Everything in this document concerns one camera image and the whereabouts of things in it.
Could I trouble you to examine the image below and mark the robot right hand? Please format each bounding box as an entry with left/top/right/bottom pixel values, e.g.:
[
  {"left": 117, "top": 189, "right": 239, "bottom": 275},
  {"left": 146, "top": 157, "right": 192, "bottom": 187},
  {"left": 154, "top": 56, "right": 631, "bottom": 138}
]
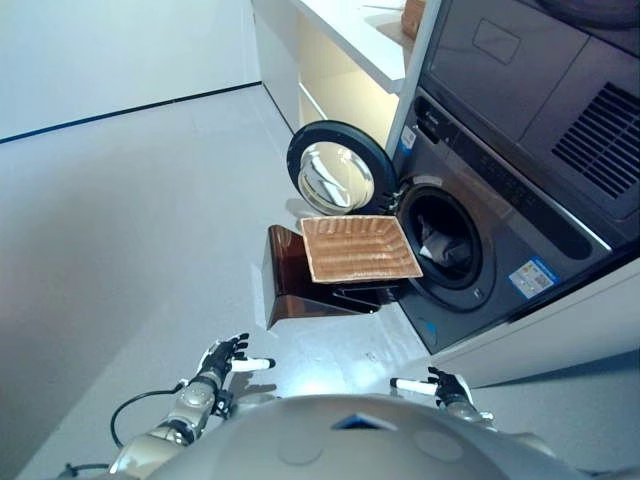
[{"left": 389, "top": 366, "right": 473, "bottom": 409}]

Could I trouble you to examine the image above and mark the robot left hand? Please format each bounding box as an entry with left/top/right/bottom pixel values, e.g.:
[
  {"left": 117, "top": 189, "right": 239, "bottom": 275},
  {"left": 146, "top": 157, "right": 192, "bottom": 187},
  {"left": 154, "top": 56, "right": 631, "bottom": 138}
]
[{"left": 197, "top": 332, "right": 277, "bottom": 387}]

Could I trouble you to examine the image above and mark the white grey garment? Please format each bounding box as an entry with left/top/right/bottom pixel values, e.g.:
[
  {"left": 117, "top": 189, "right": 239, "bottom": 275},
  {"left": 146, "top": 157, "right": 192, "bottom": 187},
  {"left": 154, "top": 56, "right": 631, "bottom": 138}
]
[{"left": 415, "top": 214, "right": 472, "bottom": 266}]

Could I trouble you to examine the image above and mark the grey front-load washing machine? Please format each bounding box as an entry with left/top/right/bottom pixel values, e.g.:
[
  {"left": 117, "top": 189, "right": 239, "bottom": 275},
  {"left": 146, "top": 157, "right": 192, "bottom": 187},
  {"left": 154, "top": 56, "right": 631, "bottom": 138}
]
[{"left": 389, "top": 87, "right": 614, "bottom": 356}]

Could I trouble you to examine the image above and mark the robot grey torso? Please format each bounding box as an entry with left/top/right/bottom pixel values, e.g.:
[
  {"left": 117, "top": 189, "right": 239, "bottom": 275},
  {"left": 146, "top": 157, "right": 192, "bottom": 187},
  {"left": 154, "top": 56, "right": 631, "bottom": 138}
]
[{"left": 144, "top": 393, "right": 596, "bottom": 480}]

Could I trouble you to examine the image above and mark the dark brown wooden stool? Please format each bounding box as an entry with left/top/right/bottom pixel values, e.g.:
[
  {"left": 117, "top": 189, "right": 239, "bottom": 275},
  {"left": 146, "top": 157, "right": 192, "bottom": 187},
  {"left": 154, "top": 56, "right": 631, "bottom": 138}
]
[{"left": 263, "top": 224, "right": 404, "bottom": 331}]

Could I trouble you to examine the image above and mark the blue energy label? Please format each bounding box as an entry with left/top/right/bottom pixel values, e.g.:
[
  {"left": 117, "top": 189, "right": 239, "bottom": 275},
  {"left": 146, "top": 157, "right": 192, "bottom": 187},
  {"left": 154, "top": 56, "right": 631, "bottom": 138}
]
[{"left": 508, "top": 257, "right": 558, "bottom": 300}]

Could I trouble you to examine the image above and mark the brown wicker laundry basket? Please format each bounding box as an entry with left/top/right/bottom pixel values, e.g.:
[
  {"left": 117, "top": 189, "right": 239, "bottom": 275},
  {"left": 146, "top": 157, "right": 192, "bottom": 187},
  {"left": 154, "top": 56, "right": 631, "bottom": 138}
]
[{"left": 300, "top": 215, "right": 424, "bottom": 285}]

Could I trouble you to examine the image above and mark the round glass washer door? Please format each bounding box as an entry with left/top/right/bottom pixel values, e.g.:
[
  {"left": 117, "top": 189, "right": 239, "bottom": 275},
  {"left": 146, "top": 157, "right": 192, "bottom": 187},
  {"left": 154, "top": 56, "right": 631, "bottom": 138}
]
[{"left": 285, "top": 121, "right": 399, "bottom": 217}]

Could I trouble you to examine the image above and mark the blue white washer sticker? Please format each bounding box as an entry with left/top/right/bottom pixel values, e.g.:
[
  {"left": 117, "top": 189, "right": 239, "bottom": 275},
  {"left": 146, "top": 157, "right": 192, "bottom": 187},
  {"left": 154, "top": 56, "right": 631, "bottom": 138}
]
[{"left": 397, "top": 125, "right": 418, "bottom": 157}]

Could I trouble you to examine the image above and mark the dark stacked dryer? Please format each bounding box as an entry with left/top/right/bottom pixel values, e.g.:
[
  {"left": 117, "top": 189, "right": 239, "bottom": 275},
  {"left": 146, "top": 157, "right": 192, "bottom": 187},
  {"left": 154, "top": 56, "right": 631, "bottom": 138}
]
[{"left": 417, "top": 0, "right": 640, "bottom": 221}]

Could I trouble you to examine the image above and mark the white cabinet side panel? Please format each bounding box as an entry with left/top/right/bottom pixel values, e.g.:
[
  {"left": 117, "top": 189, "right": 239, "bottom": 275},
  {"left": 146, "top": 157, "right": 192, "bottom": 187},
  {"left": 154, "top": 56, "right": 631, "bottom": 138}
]
[{"left": 384, "top": 0, "right": 442, "bottom": 159}]

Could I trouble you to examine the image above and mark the small brown wicker basket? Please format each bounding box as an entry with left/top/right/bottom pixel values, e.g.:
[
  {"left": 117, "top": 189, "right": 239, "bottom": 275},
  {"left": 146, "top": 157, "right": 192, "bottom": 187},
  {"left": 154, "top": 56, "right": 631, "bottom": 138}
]
[{"left": 399, "top": 0, "right": 427, "bottom": 39}]

